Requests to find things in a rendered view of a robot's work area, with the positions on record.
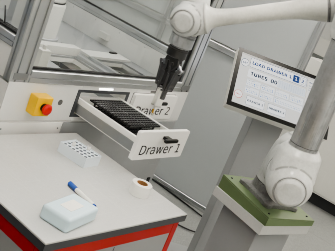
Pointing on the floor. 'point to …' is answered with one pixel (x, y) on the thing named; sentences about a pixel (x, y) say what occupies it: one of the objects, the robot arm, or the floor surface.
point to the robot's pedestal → (246, 229)
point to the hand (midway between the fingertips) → (159, 97)
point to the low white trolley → (82, 236)
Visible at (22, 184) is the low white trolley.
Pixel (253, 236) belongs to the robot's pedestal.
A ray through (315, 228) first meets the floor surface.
